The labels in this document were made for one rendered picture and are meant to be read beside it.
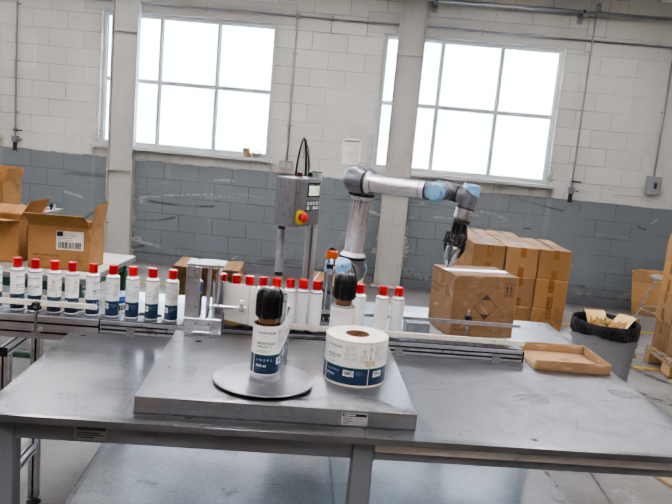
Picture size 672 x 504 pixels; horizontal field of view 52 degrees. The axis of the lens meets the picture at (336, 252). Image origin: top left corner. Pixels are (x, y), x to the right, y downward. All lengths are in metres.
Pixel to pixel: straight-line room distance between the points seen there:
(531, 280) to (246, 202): 3.62
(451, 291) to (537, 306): 3.15
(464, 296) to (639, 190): 5.76
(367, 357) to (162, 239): 6.48
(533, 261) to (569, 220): 2.42
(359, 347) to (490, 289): 1.02
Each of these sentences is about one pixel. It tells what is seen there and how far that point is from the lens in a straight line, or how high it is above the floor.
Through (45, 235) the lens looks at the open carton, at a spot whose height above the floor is 0.97.
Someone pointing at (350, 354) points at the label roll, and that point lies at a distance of 2.17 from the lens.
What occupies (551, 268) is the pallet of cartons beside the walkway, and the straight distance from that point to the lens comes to 6.07.
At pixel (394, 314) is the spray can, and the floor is 0.98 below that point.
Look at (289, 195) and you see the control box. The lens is 2.67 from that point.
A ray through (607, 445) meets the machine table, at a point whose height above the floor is 0.83.
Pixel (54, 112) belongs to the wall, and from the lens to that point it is 8.86.
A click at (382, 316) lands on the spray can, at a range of 2.74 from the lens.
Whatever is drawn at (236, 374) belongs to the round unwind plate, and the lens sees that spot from 2.20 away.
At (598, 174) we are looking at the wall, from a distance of 8.43.
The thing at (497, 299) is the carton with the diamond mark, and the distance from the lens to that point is 3.07.
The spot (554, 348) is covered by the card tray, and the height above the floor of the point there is 0.85.
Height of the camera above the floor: 1.63
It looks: 9 degrees down
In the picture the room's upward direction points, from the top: 5 degrees clockwise
